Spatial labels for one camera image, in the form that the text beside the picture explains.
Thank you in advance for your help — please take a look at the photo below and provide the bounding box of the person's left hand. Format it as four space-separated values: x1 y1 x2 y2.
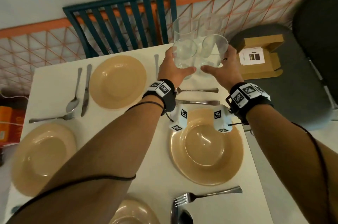
158 46 197 88

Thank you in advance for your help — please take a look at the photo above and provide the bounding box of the person's right hand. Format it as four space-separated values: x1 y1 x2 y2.
200 45 245 92

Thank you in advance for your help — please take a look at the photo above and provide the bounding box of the clear drinking glass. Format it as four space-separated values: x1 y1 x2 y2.
173 38 198 70
198 13 225 41
173 17 199 45
202 34 229 68

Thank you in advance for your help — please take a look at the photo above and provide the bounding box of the person's right forearm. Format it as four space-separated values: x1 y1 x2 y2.
245 104 338 224

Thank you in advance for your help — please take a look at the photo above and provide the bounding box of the person's left forearm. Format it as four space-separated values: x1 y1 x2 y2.
7 93 166 224

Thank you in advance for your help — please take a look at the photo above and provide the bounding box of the silver fork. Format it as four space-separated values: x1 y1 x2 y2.
175 87 219 94
29 112 76 124
173 186 243 208

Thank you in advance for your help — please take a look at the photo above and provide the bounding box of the black left wrist tracker band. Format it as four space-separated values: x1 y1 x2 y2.
142 79 177 112

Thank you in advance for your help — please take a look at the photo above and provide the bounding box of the black wrist tracker band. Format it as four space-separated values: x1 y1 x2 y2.
142 79 177 112
226 82 274 125

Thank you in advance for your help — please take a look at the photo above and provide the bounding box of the white printed card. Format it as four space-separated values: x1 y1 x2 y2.
239 46 265 66

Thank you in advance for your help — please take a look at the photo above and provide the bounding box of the white left wrist marker cube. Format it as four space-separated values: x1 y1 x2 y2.
169 105 189 132

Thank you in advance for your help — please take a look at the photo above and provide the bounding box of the white wrist marker cube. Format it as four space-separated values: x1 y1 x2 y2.
213 106 233 133
169 105 189 132

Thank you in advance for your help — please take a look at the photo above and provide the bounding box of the black right wrist tracker band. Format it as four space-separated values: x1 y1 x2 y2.
226 82 274 125

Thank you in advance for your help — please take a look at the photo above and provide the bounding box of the white right wrist marker cube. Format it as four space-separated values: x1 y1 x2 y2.
213 106 233 133

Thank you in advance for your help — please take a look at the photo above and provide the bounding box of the open cardboard box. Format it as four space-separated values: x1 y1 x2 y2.
237 34 284 81

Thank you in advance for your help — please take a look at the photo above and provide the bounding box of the beige ceramic plate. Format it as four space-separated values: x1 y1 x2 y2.
109 197 160 224
170 109 244 186
10 122 77 197
89 55 147 110

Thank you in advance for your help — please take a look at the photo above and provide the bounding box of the dark grey upholstered chair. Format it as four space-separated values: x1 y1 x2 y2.
229 0 338 124

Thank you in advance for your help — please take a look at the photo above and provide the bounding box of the dark blue slatted chair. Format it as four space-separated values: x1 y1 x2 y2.
62 0 177 59

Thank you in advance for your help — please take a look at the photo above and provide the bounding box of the silver spoon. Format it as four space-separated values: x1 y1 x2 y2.
66 67 82 113
171 207 195 224

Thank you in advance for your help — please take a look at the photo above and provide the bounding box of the orange mesh railing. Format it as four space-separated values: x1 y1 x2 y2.
0 0 338 98

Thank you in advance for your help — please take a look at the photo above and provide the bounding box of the orange box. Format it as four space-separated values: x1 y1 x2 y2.
0 106 26 143

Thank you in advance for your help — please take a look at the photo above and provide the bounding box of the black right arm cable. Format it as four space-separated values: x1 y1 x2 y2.
290 122 332 224

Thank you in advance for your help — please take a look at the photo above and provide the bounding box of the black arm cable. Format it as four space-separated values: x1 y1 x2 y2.
7 101 175 224
290 122 332 224

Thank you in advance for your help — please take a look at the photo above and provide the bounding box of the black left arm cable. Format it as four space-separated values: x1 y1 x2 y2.
7 101 175 224

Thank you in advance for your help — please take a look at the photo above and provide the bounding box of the white cable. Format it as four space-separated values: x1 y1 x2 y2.
0 90 29 99

